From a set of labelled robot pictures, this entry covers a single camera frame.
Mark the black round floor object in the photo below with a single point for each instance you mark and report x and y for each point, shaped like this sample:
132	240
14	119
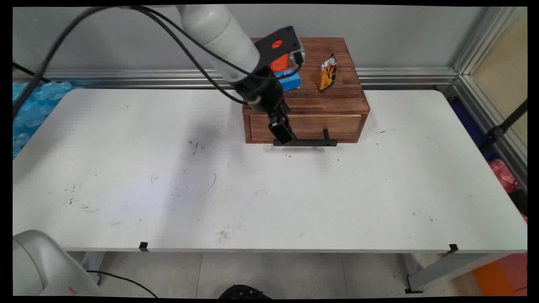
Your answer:
244	292

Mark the orange plastic bottle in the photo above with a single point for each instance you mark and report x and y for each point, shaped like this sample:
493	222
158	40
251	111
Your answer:
278	64

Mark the colourful snack packet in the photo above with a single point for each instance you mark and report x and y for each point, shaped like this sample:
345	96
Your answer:
327	75

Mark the black tape marker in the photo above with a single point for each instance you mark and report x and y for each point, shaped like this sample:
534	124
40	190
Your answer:
143	246
453	248

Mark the orange box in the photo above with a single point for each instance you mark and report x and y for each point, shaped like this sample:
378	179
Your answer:
503	275

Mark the blue plastic wrap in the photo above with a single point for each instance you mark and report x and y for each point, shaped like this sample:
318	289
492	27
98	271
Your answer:
36	105

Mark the blue bag under table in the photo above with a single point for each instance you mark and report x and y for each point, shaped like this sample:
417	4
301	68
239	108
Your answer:
473	126

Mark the brown wooden drawer cabinet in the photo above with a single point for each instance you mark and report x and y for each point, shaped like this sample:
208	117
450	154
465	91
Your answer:
337	101

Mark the white table leg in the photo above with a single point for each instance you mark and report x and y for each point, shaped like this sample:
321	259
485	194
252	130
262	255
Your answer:
93	265

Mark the aluminium corner frame post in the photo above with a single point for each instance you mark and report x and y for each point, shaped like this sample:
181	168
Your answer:
484	50

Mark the black stand pole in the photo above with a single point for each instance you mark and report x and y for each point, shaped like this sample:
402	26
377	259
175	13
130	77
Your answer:
503	126

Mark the black wrist camera mount plate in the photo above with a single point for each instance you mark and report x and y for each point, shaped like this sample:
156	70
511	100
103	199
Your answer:
286	42

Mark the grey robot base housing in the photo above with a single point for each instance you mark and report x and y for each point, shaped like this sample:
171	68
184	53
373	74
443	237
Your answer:
42	269

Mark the grey table leg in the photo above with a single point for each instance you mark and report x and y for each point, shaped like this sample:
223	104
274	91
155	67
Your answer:
446	271

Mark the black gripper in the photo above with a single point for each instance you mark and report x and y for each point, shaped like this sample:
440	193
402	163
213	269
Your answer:
263	92

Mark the blue rectangular box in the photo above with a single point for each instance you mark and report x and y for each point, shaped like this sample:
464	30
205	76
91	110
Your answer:
290	80

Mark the red plastic bag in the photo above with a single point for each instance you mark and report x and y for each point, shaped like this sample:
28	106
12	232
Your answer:
503	174

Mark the horizontal aluminium frame rail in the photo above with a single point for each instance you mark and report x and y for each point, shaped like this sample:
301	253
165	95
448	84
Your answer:
126	78

